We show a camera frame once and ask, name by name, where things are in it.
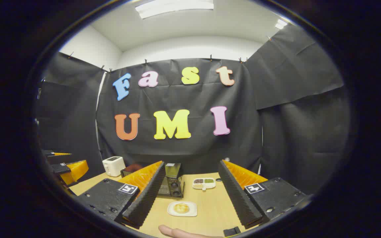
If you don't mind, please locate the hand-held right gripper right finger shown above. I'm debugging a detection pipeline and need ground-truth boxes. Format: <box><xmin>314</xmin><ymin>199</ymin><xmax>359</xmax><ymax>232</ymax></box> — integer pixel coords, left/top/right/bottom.
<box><xmin>218</xmin><ymin>159</ymin><xmax>310</xmax><ymax>229</ymax></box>

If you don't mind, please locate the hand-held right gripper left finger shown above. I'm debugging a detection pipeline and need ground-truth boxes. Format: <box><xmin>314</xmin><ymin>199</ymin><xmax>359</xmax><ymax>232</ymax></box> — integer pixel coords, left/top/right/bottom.
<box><xmin>76</xmin><ymin>161</ymin><xmax>166</xmax><ymax>229</ymax></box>

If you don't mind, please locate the black electric oven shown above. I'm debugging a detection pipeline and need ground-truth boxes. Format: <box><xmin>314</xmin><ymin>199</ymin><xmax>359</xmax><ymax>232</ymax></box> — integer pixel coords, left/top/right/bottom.
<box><xmin>120</xmin><ymin>162</ymin><xmax>185</xmax><ymax>198</ymax></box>

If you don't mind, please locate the round golden bread bun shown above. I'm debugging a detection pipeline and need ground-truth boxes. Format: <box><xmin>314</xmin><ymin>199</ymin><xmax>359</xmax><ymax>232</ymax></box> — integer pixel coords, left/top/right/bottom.
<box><xmin>173</xmin><ymin>203</ymin><xmax>190</xmax><ymax>214</ymax></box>

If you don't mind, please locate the white square plate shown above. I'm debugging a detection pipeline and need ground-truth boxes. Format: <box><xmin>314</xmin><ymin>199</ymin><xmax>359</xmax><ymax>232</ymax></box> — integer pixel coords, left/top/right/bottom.
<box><xmin>167</xmin><ymin>201</ymin><xmax>198</xmax><ymax>217</ymax></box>

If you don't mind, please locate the white divided condiment dish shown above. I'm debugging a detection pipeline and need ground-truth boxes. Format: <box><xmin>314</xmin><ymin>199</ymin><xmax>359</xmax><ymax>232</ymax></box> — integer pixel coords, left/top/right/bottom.
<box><xmin>192</xmin><ymin>178</ymin><xmax>216</xmax><ymax>191</ymax></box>

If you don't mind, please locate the white toaster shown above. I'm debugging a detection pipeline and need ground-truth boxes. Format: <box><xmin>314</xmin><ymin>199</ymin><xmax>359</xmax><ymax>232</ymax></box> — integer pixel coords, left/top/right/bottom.
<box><xmin>102</xmin><ymin>156</ymin><xmax>126</xmax><ymax>177</ymax></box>

